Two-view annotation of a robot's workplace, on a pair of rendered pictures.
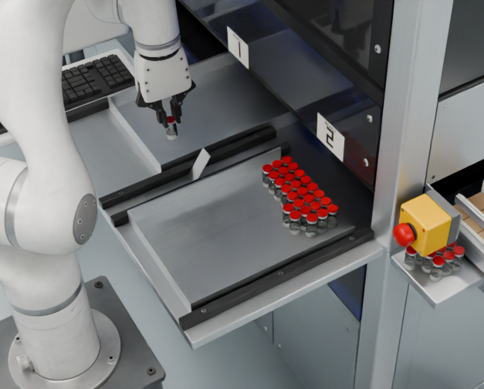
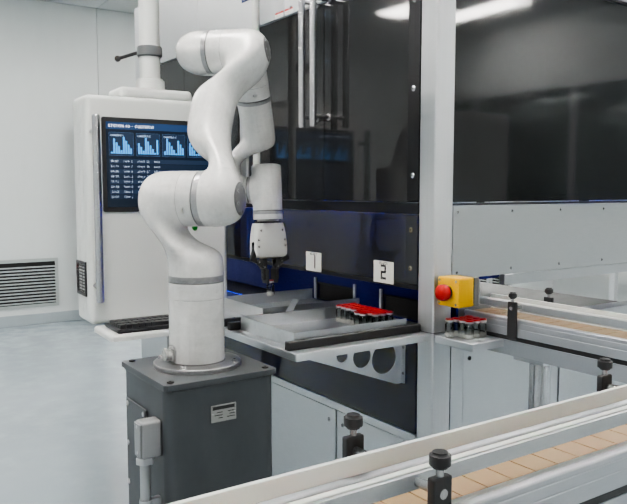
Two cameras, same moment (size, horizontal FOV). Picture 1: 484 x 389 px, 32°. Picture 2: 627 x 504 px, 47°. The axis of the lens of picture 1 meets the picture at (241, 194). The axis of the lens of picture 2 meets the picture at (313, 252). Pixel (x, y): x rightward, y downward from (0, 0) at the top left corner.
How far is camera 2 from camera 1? 1.11 m
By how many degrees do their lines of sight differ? 40
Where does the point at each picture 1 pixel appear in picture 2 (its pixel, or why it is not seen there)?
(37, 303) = (195, 270)
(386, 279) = (433, 364)
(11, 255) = (182, 238)
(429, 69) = (445, 174)
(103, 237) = not seen: outside the picture
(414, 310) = (457, 418)
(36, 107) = (219, 129)
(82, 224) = (239, 194)
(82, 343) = (217, 332)
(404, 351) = not seen: hidden behind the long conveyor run
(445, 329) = not seen: hidden behind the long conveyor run
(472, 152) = (479, 264)
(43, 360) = (187, 339)
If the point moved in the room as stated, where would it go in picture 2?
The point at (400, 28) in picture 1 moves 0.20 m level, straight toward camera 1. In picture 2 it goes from (425, 147) to (427, 142)
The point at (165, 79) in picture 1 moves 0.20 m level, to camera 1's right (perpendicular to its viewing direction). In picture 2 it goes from (271, 241) to (342, 240)
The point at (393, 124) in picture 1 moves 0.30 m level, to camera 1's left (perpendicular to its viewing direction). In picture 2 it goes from (426, 219) to (308, 220)
